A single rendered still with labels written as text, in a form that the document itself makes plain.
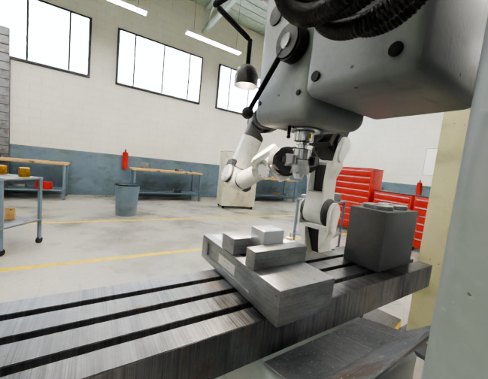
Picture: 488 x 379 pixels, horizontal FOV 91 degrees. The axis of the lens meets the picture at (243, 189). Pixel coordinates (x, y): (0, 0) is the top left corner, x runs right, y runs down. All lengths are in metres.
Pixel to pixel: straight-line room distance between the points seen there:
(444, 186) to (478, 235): 2.05
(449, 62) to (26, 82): 8.10
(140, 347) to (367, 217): 0.69
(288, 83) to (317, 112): 0.09
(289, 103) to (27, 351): 0.58
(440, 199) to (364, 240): 1.45
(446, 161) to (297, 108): 1.85
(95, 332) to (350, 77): 0.55
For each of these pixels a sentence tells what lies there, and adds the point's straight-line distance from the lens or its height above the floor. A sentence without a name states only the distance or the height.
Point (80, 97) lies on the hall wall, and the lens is 8.06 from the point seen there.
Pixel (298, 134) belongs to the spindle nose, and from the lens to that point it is 0.61.
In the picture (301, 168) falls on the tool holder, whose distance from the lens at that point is 0.60.
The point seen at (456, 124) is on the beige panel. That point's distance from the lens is 2.31.
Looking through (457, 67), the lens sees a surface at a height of 1.37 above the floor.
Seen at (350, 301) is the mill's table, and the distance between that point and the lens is 0.71.
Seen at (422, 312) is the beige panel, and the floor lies 0.24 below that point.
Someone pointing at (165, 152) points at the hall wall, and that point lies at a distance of 8.18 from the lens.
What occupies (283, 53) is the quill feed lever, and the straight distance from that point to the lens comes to 0.55.
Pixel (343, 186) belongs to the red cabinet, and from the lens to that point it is 6.06.
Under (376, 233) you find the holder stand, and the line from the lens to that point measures 0.85.
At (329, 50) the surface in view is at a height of 1.41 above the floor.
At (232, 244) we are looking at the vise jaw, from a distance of 0.58.
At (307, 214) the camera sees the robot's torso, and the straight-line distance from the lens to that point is 1.30.
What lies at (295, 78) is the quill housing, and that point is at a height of 1.39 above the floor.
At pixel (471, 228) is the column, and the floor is 1.18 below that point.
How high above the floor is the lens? 1.20
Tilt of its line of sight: 5 degrees down
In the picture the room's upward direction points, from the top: 6 degrees clockwise
